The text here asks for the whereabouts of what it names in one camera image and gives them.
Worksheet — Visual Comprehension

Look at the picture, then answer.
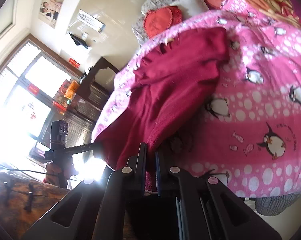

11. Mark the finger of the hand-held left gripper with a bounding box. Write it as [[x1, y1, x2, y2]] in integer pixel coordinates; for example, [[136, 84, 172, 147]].
[[74, 142, 103, 155]]

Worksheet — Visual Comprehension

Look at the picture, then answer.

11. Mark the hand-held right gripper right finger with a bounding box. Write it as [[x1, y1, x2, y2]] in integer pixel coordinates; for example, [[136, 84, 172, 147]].
[[155, 150, 282, 240]]

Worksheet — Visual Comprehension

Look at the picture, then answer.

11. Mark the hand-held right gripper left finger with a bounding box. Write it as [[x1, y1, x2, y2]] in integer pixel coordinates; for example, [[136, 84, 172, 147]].
[[21, 142, 148, 240]]

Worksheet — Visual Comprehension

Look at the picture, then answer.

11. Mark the dark red garment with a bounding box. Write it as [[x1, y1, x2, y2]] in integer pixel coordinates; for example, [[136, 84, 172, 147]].
[[92, 26, 237, 193]]

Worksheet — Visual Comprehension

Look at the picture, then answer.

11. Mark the person's left hand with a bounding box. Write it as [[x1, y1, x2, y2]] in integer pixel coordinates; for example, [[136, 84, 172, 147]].
[[46, 160, 78, 181]]

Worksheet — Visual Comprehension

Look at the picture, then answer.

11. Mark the orange box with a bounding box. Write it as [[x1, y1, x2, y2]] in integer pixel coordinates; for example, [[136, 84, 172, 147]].
[[64, 80, 80, 100]]

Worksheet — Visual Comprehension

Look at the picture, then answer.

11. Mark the dark wooden cabinet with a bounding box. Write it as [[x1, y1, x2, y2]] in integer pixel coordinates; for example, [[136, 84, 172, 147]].
[[33, 57, 119, 160]]

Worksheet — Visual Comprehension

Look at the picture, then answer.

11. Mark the window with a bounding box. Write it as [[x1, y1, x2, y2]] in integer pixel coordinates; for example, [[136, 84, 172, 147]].
[[0, 35, 83, 160]]

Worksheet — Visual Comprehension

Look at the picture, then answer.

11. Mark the brown patterned blanket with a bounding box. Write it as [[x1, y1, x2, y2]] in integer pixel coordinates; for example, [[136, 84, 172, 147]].
[[0, 164, 75, 240]]

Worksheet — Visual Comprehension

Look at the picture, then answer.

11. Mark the pink penguin print blanket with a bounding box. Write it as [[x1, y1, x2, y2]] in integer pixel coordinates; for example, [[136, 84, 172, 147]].
[[92, 0, 301, 200]]

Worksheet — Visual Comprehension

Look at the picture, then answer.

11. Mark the grey checkered cloth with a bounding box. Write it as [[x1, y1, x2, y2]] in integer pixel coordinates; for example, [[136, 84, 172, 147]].
[[254, 192, 301, 217]]

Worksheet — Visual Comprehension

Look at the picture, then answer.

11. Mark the white pillow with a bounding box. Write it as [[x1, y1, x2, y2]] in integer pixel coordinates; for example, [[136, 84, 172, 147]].
[[169, 0, 208, 19]]

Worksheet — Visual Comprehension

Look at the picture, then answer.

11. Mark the black wall bracket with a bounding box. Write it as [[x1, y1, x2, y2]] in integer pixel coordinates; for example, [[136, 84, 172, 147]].
[[69, 32, 89, 49]]

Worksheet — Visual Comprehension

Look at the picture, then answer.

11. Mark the white wall calendar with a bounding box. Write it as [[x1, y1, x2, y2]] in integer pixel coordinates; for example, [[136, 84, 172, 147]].
[[77, 9, 106, 33]]

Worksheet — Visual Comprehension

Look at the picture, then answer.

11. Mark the wall poster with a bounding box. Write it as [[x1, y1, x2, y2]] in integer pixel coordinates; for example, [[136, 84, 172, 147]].
[[38, 0, 65, 29]]

